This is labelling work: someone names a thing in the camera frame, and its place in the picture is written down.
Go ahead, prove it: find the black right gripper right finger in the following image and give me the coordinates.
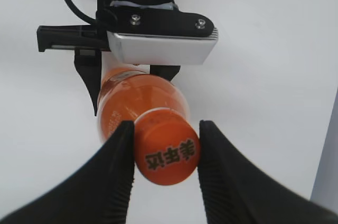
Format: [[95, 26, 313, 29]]
[[198, 120, 337, 223]]

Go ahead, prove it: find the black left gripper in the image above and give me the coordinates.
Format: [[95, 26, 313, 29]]
[[36, 0, 181, 117]]

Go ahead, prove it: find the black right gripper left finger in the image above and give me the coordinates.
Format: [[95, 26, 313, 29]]
[[1, 121, 135, 223]]

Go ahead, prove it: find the orange soda plastic bottle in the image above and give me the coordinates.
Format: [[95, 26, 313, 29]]
[[97, 67, 190, 142]]

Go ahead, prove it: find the orange bottle cap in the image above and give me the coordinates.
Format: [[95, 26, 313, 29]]
[[134, 108, 201, 186]]

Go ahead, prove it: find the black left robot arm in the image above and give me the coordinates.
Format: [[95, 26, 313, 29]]
[[36, 0, 175, 112]]

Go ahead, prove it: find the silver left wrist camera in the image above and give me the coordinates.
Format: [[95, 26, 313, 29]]
[[107, 28, 219, 66]]

